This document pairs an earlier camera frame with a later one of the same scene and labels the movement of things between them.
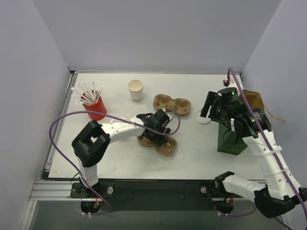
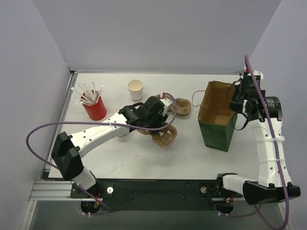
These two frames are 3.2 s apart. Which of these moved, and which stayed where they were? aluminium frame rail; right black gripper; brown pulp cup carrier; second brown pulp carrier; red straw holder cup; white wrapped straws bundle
Moved: brown pulp cup carrier; right black gripper
Stayed: second brown pulp carrier; aluminium frame rail; red straw holder cup; white wrapped straws bundle
